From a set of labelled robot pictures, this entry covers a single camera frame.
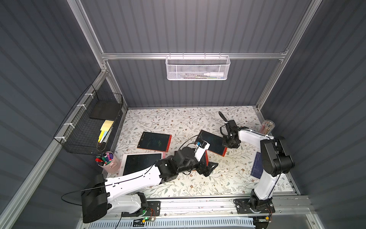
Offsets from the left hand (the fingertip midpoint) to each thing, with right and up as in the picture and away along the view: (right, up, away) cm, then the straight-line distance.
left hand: (213, 162), depth 67 cm
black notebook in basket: (-59, +26, +13) cm, 66 cm away
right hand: (+15, +3, +30) cm, 34 cm away
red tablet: (-1, -5, +24) cm, 25 cm away
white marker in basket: (+6, +51, +26) cm, 57 cm away
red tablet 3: (+8, +5, +34) cm, 36 cm away
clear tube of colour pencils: (+35, +16, +17) cm, 43 cm away
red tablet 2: (-35, +5, +33) cm, 49 cm away
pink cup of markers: (-57, -3, +12) cm, 58 cm away
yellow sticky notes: (-55, +16, +5) cm, 57 cm away
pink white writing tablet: (-47, -7, +24) cm, 53 cm away
